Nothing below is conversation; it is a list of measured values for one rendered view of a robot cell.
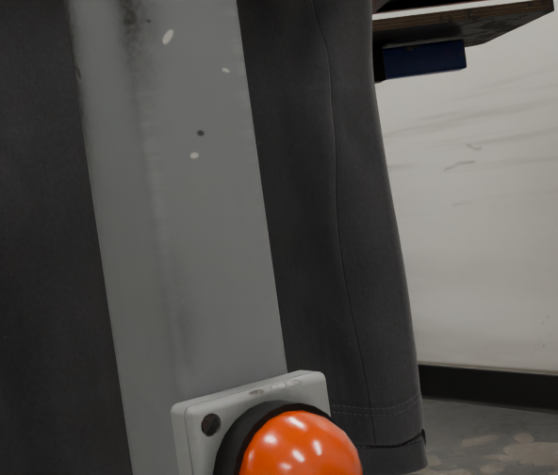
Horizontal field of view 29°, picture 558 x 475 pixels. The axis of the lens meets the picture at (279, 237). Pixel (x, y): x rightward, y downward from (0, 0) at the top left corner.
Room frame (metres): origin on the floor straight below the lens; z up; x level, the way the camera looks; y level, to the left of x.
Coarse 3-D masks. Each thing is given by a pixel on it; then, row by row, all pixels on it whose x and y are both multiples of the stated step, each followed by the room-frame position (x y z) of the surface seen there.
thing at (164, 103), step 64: (64, 0) 0.34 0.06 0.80; (128, 0) 0.31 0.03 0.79; (192, 0) 0.33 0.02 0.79; (128, 64) 0.32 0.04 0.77; (192, 64) 0.32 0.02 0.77; (128, 128) 0.32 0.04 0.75; (192, 128) 0.32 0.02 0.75; (128, 192) 0.32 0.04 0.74; (192, 192) 0.32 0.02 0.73; (256, 192) 0.33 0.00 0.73; (128, 256) 0.33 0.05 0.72; (192, 256) 0.32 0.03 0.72; (256, 256) 0.33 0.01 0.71; (128, 320) 0.33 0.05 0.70; (192, 320) 0.32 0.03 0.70; (256, 320) 0.33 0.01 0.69; (128, 384) 0.34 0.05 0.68; (192, 384) 0.32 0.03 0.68; (256, 384) 0.32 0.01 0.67; (320, 384) 0.33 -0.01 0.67; (192, 448) 0.30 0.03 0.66
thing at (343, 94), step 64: (0, 0) 0.59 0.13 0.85; (256, 0) 0.71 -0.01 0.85; (320, 0) 0.73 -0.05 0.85; (0, 64) 0.59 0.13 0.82; (64, 64) 0.61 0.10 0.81; (256, 64) 0.71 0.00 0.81; (320, 64) 0.73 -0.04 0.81; (0, 128) 0.59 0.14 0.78; (64, 128) 0.61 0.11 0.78; (256, 128) 0.70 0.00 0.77; (320, 128) 0.72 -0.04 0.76; (0, 192) 0.58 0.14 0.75; (64, 192) 0.61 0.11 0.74; (320, 192) 0.72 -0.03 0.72; (384, 192) 0.75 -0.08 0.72; (0, 256) 0.59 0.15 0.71; (64, 256) 0.61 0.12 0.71; (320, 256) 0.73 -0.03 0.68; (384, 256) 0.74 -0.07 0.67; (0, 320) 0.59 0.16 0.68; (64, 320) 0.60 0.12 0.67; (320, 320) 0.72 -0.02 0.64; (384, 320) 0.74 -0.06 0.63; (0, 384) 0.59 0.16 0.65; (64, 384) 0.60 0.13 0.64; (384, 384) 0.73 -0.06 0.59; (0, 448) 0.58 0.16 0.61; (64, 448) 0.60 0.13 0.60; (128, 448) 0.62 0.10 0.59; (384, 448) 0.73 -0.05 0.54
